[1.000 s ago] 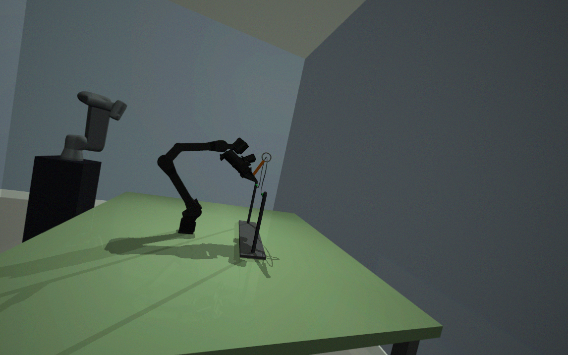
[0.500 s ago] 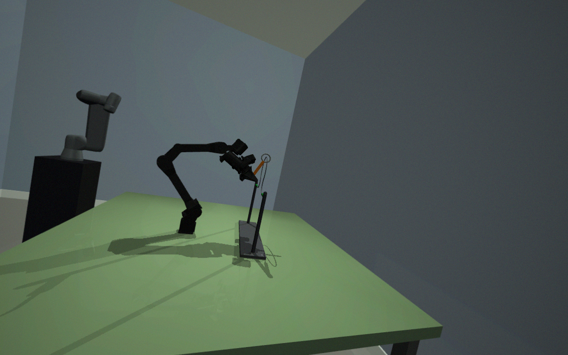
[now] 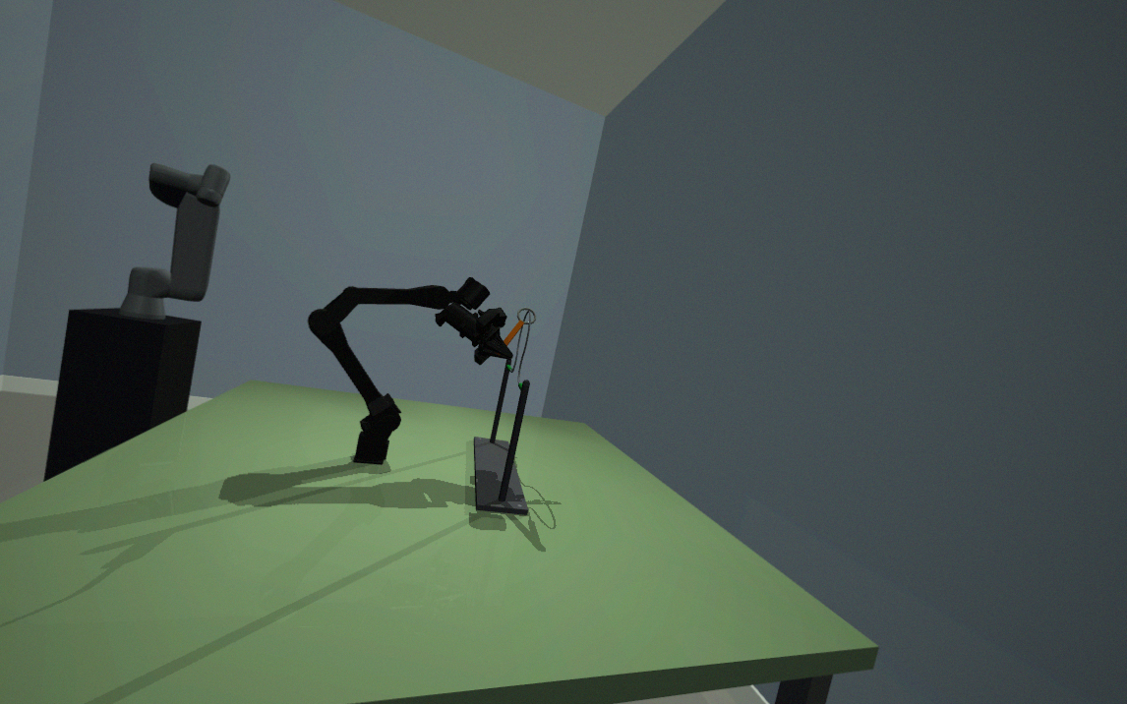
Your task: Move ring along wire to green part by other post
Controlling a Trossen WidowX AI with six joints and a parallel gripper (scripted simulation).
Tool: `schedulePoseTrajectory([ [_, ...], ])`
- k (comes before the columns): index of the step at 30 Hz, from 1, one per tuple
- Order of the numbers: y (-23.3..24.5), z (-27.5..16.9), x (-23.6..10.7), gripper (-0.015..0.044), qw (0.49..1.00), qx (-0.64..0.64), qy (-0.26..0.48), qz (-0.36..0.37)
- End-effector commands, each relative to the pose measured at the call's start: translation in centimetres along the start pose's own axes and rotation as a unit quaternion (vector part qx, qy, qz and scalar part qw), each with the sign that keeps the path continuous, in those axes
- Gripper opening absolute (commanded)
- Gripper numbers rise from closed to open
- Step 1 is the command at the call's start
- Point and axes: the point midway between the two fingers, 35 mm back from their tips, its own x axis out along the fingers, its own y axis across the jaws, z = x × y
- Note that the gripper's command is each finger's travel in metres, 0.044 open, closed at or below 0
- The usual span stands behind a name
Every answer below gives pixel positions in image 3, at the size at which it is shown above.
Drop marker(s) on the orange bar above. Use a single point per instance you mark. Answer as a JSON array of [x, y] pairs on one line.
[[518, 326]]

